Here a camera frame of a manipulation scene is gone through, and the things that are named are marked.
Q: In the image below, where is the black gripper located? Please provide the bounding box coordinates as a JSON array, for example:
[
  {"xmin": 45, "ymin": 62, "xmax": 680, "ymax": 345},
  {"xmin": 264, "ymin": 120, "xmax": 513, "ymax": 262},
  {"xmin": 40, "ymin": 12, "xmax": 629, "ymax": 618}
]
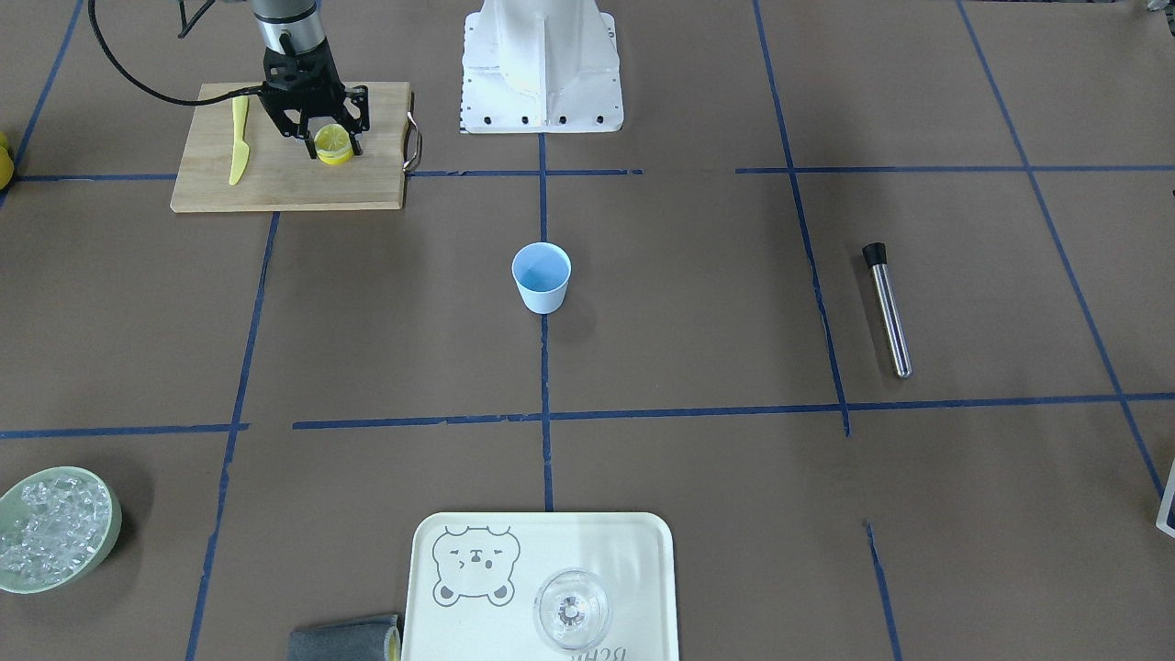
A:
[{"xmin": 260, "ymin": 43, "xmax": 371, "ymax": 160}]

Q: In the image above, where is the yellow lemon slice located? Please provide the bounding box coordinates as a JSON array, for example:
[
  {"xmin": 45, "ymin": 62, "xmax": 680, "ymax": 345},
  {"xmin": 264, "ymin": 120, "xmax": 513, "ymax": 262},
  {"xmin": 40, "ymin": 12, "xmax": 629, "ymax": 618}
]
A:
[{"xmin": 313, "ymin": 124, "xmax": 355, "ymax": 166}]

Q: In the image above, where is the steel muddler with black tip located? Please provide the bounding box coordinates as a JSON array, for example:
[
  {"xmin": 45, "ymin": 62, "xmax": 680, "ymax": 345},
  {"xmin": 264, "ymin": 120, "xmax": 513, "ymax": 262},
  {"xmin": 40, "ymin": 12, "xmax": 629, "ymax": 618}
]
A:
[{"xmin": 862, "ymin": 242, "xmax": 913, "ymax": 379}]

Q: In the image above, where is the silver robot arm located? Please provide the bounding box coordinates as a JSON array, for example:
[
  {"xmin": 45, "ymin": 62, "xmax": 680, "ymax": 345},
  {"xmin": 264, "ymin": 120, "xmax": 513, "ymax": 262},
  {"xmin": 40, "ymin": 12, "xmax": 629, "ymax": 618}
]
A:
[{"xmin": 248, "ymin": 1, "xmax": 370, "ymax": 158}]

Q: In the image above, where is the light blue cup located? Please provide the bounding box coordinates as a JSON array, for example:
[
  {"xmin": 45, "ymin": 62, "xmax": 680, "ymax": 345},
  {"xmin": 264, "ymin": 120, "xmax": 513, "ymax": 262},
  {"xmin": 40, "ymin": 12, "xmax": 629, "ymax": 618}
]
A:
[{"xmin": 510, "ymin": 242, "xmax": 572, "ymax": 315}]

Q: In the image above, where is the whole yellow lemon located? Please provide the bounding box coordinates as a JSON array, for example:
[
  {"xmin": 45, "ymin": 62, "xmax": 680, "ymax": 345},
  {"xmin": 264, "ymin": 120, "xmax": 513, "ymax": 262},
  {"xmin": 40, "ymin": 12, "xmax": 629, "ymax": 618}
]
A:
[{"xmin": 0, "ymin": 131, "xmax": 16, "ymax": 193}]

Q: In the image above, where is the bamboo cutting board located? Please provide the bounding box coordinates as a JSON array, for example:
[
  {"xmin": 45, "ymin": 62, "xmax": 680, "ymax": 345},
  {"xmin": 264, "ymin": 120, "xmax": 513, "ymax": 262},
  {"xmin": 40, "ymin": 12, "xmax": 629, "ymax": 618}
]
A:
[{"xmin": 172, "ymin": 81, "xmax": 414, "ymax": 213}]

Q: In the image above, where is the yellow plastic knife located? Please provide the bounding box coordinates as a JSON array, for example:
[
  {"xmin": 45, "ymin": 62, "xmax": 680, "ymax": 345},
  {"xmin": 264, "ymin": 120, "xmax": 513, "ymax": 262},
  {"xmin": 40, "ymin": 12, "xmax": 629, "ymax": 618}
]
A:
[{"xmin": 228, "ymin": 96, "xmax": 251, "ymax": 186}]

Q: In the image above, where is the cream bear tray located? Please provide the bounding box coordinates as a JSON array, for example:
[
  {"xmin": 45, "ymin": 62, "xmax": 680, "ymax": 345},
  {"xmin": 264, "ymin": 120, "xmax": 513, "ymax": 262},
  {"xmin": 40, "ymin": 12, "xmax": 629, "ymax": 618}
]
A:
[{"xmin": 400, "ymin": 513, "xmax": 680, "ymax": 660}]

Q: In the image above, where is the green bowl of ice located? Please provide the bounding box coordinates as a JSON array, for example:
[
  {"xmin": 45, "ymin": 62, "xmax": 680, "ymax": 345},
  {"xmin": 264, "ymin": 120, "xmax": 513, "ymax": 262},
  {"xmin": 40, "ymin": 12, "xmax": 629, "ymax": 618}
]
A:
[{"xmin": 1, "ymin": 467, "xmax": 123, "ymax": 595}]

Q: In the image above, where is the grey folded cloth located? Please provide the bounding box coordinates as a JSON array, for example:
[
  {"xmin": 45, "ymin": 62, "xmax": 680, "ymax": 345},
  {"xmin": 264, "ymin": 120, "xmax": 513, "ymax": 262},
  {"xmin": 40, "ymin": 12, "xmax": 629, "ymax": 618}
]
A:
[{"xmin": 286, "ymin": 612, "xmax": 400, "ymax": 660}]

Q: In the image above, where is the clear wine glass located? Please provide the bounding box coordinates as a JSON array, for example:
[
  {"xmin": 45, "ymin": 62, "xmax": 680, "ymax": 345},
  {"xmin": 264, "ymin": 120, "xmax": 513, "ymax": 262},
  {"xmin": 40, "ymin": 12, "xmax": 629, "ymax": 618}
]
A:
[{"xmin": 532, "ymin": 567, "xmax": 612, "ymax": 654}]

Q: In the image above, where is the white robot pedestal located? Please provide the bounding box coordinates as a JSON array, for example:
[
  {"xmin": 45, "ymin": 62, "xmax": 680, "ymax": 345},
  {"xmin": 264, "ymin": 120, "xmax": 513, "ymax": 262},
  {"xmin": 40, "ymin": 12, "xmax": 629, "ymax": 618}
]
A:
[{"xmin": 459, "ymin": 1, "xmax": 625, "ymax": 134}]

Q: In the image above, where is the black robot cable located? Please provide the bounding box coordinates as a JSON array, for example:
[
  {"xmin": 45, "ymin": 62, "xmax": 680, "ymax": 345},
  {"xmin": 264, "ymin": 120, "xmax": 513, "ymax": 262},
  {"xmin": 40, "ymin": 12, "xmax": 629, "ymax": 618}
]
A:
[{"xmin": 83, "ymin": 0, "xmax": 267, "ymax": 106}]

